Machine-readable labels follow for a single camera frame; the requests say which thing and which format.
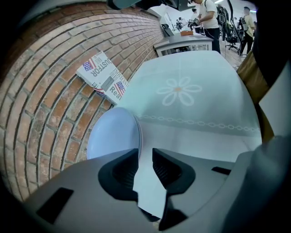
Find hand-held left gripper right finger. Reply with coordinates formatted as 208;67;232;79
152;148;235;233

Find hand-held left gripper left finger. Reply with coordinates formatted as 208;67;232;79
25;148;160;233

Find big blue plate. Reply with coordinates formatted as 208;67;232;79
87;107;140;160

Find light blue flower tablecloth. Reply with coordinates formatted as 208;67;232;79
117;50;262;220

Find person's khaki trousers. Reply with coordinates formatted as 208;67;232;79
236;49;276;144

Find white printed cardboard box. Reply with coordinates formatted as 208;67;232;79
76;50;130;106

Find grey desk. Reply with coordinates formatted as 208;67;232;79
153;33;215;57

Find black office chair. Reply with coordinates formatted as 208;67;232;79
224;22;242;51

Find person's black shirt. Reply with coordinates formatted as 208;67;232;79
252;0;291;88

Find black desk device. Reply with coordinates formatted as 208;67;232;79
161;22;175;37

